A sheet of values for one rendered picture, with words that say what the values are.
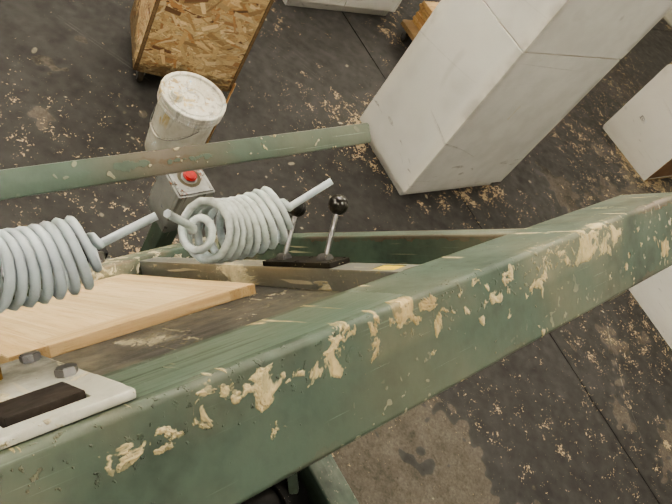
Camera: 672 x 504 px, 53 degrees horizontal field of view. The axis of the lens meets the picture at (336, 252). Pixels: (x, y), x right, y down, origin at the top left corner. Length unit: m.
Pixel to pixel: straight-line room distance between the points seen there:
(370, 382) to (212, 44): 2.97
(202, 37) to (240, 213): 2.81
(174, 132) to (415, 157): 1.34
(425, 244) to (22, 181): 0.94
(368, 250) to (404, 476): 1.66
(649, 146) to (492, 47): 2.77
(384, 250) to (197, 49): 2.23
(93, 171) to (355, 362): 0.25
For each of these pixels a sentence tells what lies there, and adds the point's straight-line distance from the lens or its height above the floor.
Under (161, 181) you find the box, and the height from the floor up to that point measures 0.89.
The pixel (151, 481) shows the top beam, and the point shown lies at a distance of 0.48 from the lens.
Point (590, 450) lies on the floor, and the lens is 3.75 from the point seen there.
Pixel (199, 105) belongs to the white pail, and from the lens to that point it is 3.09.
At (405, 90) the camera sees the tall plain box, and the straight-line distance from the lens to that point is 3.78.
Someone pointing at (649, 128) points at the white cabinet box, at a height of 0.29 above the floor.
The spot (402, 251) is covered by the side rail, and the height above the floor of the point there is 1.44.
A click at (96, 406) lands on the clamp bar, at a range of 0.46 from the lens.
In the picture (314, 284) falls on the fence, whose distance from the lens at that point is 1.21.
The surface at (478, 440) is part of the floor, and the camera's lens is 3.26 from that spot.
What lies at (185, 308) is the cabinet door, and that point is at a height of 1.35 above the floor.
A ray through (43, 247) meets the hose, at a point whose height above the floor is 1.88.
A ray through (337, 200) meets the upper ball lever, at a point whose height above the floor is 1.54.
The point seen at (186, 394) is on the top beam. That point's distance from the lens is 0.47.
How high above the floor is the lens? 2.33
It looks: 44 degrees down
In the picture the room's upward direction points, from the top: 39 degrees clockwise
